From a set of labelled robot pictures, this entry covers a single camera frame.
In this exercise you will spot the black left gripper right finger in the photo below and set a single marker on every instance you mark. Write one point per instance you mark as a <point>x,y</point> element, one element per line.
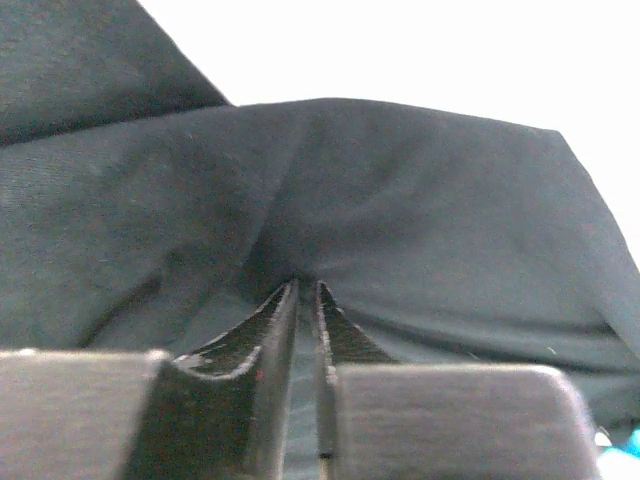
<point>338,341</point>

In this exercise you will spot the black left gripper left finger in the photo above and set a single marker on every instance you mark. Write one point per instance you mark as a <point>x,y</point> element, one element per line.
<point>220,411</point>

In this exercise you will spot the black t-shirt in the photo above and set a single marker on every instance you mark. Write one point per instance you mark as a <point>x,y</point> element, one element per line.
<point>142,216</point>

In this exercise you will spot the teal shirt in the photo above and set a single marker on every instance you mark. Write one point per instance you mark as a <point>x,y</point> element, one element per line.
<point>618,462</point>

